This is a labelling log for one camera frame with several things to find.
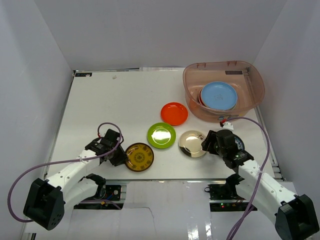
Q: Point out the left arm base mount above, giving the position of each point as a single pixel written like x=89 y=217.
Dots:
x=109 y=199

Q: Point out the translucent pink plastic bin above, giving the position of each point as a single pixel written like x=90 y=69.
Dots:
x=241 y=75

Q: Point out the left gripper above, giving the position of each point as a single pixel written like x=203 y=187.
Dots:
x=120 y=155

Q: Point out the small black label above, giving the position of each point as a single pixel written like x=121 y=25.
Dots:
x=83 y=74

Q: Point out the yellow brown patterned plate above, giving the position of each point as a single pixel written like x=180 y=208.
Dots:
x=140 y=157

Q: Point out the red teal floral plate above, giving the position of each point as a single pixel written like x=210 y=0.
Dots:
x=200 y=98

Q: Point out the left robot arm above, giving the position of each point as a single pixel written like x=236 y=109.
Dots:
x=48 y=199

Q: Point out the cream brown glossy plate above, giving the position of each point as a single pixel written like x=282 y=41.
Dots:
x=190 y=143

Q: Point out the lime green plate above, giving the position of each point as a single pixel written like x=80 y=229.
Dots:
x=161 y=135

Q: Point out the blue white porcelain plate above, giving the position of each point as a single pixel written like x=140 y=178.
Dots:
x=240 y=144

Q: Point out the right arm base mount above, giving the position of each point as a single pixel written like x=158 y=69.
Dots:
x=224 y=200

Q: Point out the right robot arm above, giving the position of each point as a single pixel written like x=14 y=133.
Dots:
x=294 y=216

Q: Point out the orange plate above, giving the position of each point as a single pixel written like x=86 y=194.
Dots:
x=174 y=113

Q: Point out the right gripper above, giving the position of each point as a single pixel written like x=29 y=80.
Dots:
x=211 y=138

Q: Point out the light blue plate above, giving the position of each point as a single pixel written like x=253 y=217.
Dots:
x=219 y=95

